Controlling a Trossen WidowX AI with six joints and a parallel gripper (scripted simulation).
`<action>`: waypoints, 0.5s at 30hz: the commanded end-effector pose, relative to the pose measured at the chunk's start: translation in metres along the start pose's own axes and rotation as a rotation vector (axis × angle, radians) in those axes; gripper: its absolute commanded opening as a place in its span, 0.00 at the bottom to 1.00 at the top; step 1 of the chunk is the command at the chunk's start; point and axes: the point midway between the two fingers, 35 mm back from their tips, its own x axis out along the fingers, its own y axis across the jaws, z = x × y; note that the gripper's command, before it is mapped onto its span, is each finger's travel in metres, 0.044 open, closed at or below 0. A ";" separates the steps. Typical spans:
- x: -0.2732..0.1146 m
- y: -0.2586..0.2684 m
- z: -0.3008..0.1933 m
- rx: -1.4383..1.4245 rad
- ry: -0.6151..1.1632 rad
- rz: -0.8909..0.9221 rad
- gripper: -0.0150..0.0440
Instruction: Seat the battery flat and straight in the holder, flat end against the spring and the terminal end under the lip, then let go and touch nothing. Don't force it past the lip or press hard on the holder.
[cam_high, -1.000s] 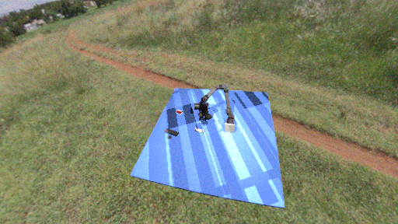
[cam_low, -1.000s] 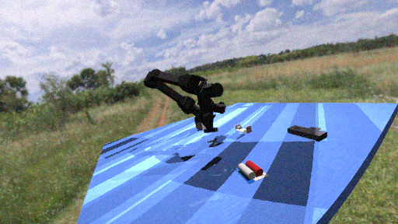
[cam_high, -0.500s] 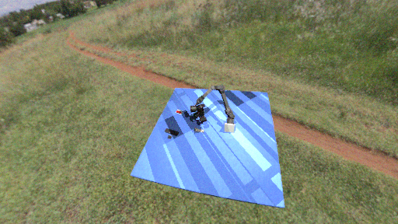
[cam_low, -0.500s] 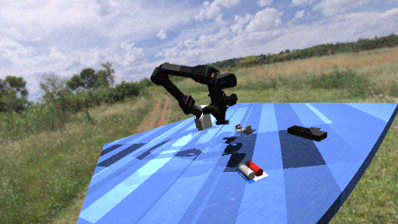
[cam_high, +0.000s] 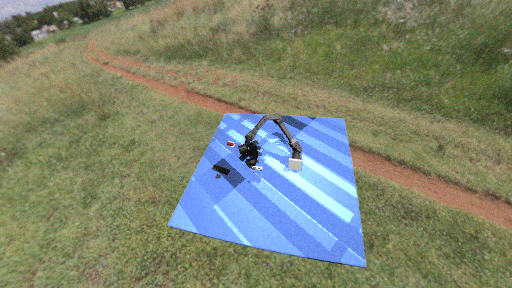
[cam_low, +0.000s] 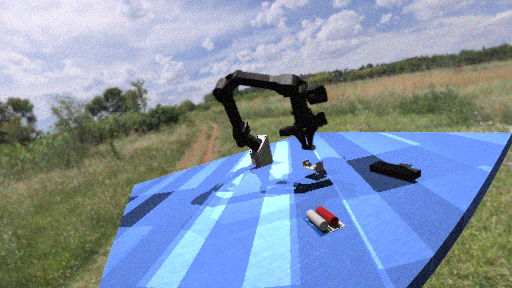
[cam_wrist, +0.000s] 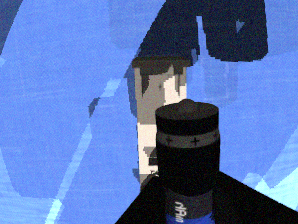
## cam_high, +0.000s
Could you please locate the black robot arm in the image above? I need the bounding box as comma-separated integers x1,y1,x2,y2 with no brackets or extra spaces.
238,113,304,160

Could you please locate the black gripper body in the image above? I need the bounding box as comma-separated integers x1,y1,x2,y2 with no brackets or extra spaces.
247,145,261,166

